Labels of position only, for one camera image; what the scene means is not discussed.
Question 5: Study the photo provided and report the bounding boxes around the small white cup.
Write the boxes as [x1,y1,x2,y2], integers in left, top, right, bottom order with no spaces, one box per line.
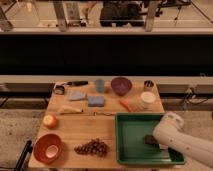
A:
[45,145,58,158]

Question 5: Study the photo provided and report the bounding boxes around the grey-blue folded cloth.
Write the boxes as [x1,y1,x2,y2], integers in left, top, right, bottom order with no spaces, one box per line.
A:
[68,90,86,101]

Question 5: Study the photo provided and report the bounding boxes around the small metal cup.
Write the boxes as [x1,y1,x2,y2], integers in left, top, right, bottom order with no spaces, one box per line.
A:
[144,80,154,91]

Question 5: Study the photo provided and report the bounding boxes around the purple bowl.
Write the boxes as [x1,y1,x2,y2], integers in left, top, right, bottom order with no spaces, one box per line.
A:
[111,77,132,96]

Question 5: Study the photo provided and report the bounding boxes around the orange bowl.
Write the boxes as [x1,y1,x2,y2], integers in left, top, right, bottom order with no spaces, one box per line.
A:
[33,134,62,164]

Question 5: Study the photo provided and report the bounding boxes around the black peeler tool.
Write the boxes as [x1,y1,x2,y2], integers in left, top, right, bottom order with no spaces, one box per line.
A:
[53,81,88,95]

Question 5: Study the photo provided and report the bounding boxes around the white round container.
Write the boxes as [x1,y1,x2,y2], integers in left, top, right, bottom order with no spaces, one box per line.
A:
[141,91,156,108]

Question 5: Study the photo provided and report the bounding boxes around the bunch of dark grapes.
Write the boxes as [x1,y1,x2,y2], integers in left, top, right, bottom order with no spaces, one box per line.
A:
[74,138,108,157]

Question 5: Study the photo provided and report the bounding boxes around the orange carrot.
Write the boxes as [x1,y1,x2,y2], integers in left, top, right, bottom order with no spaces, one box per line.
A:
[119,99,132,112]

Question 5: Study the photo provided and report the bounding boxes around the black cables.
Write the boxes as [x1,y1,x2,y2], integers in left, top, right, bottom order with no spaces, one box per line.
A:
[179,73,209,111]

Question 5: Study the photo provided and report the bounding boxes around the yellow banana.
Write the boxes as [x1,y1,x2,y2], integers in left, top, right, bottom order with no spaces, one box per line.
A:
[58,106,83,115]

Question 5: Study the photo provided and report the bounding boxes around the person in background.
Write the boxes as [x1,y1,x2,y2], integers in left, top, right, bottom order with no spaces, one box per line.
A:
[100,0,144,27]

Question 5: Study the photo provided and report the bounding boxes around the orange apple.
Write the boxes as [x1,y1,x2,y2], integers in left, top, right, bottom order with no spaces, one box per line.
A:
[43,115,58,129]

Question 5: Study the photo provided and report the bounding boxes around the black chair part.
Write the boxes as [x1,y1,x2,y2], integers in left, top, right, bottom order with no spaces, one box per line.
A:
[14,140,33,171]

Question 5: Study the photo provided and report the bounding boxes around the green plastic tray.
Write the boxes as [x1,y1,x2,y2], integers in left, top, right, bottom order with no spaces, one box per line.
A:
[115,113,186,166]

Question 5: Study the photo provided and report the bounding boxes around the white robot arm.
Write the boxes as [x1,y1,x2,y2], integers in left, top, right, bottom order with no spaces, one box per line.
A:
[153,112,213,168]

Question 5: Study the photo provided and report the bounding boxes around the blue-grey cup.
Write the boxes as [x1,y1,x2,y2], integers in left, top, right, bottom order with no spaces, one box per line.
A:
[94,79,105,93]

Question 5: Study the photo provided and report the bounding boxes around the black eraser block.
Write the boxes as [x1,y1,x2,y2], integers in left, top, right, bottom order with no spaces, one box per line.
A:
[144,135,158,145]

